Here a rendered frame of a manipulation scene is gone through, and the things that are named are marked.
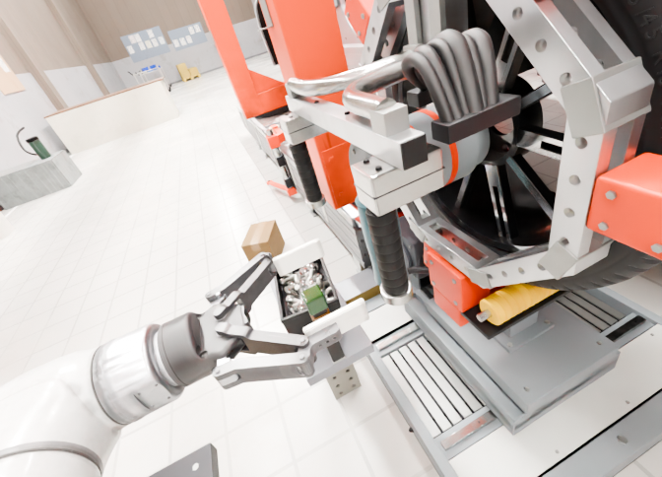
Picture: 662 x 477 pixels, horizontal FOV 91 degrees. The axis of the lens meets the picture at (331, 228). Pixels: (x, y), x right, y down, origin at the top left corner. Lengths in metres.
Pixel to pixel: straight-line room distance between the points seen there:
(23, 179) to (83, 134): 2.79
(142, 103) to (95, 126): 1.04
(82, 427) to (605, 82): 0.58
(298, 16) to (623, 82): 0.76
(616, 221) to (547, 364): 0.66
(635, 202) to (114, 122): 8.33
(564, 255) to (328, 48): 0.78
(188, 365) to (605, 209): 0.47
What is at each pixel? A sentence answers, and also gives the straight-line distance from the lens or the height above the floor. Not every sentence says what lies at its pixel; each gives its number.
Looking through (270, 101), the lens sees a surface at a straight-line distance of 2.98.
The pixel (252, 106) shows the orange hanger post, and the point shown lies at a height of 0.60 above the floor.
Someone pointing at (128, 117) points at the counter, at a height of 0.31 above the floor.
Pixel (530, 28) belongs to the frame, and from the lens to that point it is 0.45.
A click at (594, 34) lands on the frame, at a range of 0.47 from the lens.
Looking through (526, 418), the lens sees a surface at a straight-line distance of 1.07.
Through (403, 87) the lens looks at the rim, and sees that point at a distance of 0.84.
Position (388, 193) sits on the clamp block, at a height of 0.92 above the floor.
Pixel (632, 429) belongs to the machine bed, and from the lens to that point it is 1.20.
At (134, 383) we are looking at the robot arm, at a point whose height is 0.85.
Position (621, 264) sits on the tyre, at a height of 0.71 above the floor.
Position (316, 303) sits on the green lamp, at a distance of 0.65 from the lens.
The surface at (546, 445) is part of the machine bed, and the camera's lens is 1.13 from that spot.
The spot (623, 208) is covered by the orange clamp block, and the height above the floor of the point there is 0.86.
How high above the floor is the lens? 1.10
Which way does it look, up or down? 33 degrees down
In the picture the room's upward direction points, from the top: 18 degrees counter-clockwise
